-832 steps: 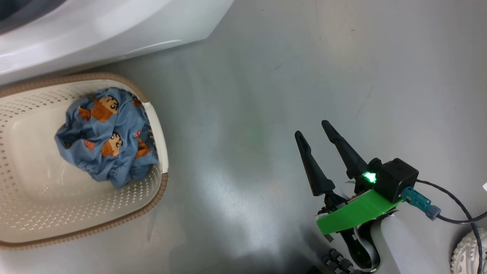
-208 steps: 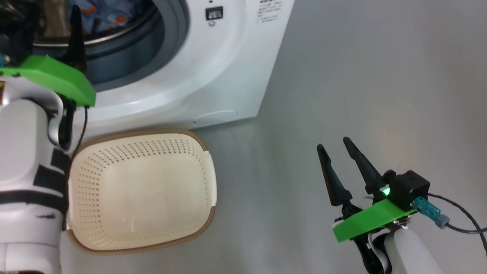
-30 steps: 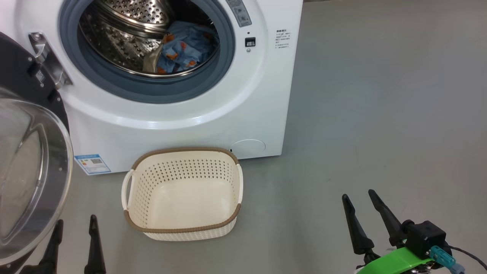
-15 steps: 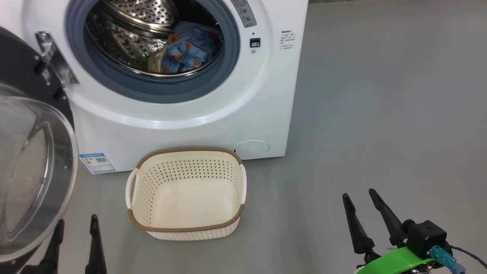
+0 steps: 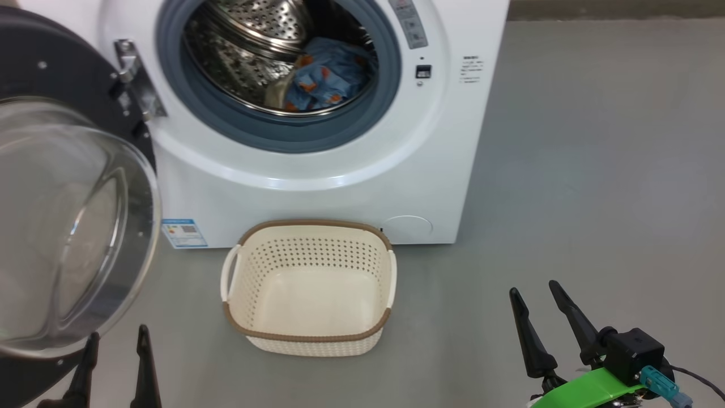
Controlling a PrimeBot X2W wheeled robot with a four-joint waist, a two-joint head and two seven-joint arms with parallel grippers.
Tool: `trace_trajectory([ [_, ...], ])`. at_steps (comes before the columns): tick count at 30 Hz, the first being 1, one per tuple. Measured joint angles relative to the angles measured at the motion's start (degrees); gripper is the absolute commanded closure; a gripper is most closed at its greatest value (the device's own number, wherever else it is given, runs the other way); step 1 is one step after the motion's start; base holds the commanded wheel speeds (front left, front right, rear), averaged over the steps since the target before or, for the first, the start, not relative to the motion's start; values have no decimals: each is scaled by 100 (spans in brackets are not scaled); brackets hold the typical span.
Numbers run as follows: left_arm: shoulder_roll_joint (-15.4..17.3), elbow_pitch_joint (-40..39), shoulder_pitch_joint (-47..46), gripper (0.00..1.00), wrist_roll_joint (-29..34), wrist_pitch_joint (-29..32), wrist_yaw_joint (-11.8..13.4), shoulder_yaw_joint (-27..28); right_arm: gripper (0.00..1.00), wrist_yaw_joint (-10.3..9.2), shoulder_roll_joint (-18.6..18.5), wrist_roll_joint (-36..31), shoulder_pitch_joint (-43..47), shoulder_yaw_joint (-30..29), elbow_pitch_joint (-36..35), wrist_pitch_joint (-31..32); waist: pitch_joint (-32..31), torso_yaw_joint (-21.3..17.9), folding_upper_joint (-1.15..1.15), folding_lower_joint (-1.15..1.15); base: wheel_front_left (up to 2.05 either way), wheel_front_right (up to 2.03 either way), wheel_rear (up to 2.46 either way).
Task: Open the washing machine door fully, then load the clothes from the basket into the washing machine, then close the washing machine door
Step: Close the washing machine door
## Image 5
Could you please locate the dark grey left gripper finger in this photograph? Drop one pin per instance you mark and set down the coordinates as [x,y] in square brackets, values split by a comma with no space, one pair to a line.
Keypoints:
[145,374]
[84,379]

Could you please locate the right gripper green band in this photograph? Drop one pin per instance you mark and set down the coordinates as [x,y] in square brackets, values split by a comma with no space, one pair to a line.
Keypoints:
[589,391]

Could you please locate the round black glass washer door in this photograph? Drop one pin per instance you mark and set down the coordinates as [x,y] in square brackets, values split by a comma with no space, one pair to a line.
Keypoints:
[56,226]

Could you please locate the cream shirt with orange cartoon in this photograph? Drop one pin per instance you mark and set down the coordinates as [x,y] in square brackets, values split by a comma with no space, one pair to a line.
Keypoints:
[278,90]

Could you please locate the blue garment with orange print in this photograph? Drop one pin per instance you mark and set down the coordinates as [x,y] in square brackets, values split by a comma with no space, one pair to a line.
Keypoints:
[331,73]

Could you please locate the cream perforated laundry basket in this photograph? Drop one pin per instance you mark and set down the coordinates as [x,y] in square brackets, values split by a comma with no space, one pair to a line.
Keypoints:
[311,300]

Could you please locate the white front-load washing machine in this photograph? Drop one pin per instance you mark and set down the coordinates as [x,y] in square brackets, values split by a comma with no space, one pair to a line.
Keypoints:
[340,204]

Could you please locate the blue energy label sticker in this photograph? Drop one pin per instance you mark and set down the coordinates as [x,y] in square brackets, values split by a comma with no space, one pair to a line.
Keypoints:
[184,233]

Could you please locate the grey warning label sticker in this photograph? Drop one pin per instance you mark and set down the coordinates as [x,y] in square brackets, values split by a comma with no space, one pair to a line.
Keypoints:
[410,25]

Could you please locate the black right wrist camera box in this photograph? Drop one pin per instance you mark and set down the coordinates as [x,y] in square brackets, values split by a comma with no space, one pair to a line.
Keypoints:
[637,351]

